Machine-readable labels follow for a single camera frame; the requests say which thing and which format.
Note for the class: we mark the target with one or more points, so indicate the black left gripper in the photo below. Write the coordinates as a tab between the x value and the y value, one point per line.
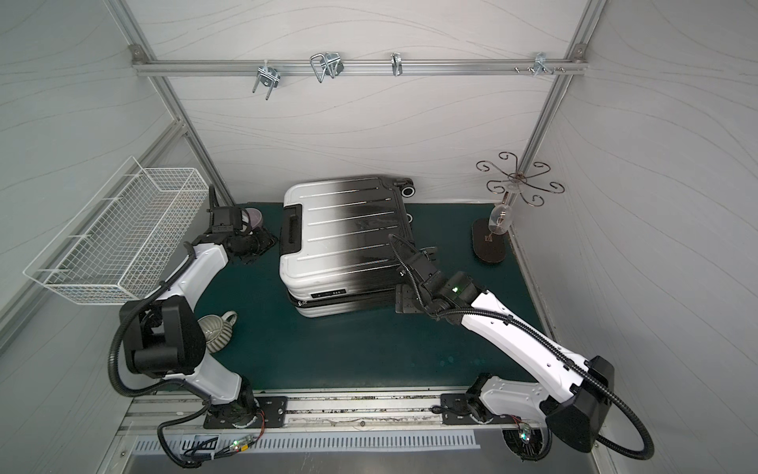
224	219

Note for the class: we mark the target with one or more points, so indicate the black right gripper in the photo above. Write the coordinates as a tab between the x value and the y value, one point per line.
416	267

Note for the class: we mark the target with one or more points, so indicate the black and white hardshell suitcase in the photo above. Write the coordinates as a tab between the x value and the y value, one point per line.
335	253

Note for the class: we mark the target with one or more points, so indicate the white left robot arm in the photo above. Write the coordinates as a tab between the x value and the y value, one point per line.
160	342

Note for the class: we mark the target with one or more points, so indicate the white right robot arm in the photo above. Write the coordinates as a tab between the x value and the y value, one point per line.
569	396

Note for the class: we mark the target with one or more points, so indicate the purple ceramic bowl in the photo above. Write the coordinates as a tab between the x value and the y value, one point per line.
253	218

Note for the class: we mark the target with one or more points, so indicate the dark oval stand base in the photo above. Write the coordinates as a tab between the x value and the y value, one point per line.
488	247

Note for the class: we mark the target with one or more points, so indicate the clear wine glass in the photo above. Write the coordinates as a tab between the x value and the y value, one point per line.
500	219

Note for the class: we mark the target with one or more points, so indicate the grey ribbed ceramic mug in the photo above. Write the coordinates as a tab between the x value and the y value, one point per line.
218	330

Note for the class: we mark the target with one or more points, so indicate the black cooling fan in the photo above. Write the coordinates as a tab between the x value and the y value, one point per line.
526	445

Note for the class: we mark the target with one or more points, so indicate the aluminium top crossbar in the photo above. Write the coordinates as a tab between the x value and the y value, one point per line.
353	67

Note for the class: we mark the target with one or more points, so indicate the white vented strip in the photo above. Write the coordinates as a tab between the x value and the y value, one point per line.
402	441

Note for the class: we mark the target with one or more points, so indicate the white wire basket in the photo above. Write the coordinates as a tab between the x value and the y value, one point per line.
117	246

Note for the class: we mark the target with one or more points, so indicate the metal bracket hook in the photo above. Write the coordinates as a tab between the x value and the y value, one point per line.
326	65
267	78
539	66
396	64

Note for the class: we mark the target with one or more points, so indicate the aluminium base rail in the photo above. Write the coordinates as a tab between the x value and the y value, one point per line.
309	410

